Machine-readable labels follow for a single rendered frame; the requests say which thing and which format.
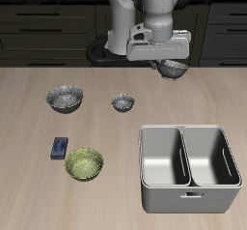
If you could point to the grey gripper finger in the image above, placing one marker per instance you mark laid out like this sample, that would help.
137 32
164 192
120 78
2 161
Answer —
154 63

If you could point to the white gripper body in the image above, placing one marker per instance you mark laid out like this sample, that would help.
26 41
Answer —
157 49

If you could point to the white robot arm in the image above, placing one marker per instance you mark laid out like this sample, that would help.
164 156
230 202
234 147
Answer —
123 18

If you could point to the middle-sized black bowl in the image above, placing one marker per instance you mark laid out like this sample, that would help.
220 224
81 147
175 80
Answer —
173 69

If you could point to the small black bowl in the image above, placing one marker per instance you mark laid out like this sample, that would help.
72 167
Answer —
123 102

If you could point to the large black bowl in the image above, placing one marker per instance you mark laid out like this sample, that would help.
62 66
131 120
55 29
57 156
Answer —
65 99

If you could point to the green bowl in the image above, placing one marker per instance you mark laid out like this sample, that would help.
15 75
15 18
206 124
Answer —
84 164

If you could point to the dark kitchen cupboards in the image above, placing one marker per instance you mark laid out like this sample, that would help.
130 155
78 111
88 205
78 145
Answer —
48 31

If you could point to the white two-bin basket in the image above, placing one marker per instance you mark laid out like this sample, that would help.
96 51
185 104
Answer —
189 179

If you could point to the small dark blue box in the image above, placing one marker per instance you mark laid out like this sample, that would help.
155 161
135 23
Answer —
59 148

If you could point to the flat black base plate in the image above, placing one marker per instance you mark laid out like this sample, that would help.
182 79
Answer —
96 54

